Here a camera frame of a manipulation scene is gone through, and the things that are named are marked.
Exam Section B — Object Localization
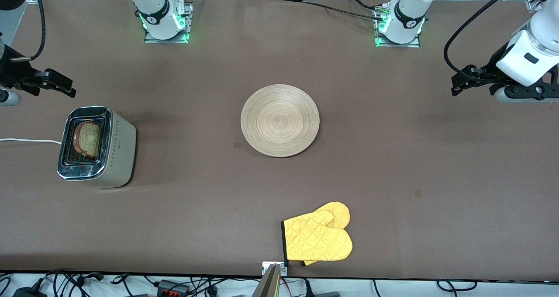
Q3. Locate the slice of bread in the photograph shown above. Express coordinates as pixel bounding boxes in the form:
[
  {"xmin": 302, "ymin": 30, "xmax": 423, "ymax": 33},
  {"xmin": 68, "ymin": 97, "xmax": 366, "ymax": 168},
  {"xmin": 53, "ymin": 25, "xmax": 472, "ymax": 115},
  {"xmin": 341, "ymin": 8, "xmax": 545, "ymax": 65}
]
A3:
[{"xmin": 73, "ymin": 121, "xmax": 103, "ymax": 159}]

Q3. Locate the round wooden plate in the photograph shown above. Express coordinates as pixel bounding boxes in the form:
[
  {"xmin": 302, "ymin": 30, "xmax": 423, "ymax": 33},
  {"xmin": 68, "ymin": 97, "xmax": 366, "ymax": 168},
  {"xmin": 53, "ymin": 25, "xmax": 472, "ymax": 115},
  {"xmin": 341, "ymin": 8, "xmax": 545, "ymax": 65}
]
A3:
[{"xmin": 241, "ymin": 84, "xmax": 320, "ymax": 158}]

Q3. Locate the silver and beige toaster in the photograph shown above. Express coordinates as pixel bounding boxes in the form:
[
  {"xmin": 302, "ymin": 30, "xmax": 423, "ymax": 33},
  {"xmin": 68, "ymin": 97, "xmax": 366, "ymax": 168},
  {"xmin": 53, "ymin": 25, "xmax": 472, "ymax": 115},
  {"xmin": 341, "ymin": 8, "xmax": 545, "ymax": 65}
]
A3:
[{"xmin": 57, "ymin": 106, "xmax": 137, "ymax": 188}]

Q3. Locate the yellow quilted oven mitt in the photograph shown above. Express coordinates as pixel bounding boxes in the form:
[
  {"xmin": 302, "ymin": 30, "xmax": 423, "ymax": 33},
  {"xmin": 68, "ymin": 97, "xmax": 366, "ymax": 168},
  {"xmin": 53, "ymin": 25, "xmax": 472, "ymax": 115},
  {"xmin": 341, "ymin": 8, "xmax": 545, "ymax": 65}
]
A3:
[{"xmin": 281, "ymin": 202, "xmax": 353, "ymax": 266}]

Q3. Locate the red and black connector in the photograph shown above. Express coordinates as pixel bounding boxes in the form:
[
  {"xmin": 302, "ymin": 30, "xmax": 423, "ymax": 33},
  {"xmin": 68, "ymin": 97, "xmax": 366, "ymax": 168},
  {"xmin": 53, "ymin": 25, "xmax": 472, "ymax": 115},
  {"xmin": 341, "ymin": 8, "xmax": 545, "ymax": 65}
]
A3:
[{"xmin": 156, "ymin": 280, "xmax": 191, "ymax": 297}]

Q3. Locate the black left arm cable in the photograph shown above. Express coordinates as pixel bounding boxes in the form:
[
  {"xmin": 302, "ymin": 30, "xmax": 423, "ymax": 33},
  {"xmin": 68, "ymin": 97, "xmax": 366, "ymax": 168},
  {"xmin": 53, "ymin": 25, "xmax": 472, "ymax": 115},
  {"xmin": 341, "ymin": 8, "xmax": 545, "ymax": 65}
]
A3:
[{"xmin": 444, "ymin": 0, "xmax": 524, "ymax": 77}]

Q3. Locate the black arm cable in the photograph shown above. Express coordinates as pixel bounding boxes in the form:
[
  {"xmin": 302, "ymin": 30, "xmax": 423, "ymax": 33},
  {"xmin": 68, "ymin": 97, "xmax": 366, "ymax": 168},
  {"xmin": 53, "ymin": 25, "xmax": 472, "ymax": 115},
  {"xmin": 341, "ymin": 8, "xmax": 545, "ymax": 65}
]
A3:
[
  {"xmin": 444, "ymin": 0, "xmax": 524, "ymax": 77},
  {"xmin": 10, "ymin": 0, "xmax": 47, "ymax": 62}
]

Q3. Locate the white toaster power cable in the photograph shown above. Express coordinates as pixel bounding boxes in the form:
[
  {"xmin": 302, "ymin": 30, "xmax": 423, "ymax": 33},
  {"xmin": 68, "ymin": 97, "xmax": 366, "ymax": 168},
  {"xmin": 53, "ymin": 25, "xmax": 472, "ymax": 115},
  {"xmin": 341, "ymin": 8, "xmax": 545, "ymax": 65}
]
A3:
[{"xmin": 0, "ymin": 138, "xmax": 62, "ymax": 145}]

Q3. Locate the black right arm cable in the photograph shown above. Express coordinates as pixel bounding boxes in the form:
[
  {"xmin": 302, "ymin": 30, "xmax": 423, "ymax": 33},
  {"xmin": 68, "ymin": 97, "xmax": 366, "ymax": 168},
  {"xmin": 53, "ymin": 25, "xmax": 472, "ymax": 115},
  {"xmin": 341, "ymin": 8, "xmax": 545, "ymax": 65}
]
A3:
[{"xmin": 10, "ymin": 0, "xmax": 47, "ymax": 62}]

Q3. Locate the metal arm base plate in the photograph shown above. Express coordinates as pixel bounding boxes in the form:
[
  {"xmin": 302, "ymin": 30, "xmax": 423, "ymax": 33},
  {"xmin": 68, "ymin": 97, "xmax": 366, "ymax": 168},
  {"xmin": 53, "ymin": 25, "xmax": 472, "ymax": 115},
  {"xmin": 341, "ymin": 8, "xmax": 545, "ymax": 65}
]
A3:
[
  {"xmin": 374, "ymin": 3, "xmax": 421, "ymax": 48},
  {"xmin": 144, "ymin": 2, "xmax": 193, "ymax": 44}
]

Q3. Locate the black cable across table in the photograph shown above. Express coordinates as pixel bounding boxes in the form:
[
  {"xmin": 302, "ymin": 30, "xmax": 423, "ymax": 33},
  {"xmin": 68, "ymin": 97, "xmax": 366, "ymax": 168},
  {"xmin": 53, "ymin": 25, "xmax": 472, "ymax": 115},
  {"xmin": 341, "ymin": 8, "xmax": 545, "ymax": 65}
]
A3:
[{"xmin": 300, "ymin": 0, "xmax": 385, "ymax": 21}]

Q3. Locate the metal table edge bracket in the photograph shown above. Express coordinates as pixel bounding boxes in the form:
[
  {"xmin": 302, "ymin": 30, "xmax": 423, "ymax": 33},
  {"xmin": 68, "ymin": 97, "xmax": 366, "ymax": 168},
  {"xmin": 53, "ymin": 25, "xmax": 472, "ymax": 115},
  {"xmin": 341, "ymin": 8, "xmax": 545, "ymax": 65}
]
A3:
[{"xmin": 262, "ymin": 262, "xmax": 288, "ymax": 276}]

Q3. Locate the aluminium camera post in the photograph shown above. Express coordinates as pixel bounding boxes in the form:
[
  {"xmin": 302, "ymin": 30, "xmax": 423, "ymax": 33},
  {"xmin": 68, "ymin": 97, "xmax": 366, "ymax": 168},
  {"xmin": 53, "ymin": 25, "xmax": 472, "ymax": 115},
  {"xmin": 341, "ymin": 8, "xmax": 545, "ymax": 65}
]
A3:
[{"xmin": 251, "ymin": 264, "xmax": 281, "ymax": 297}]

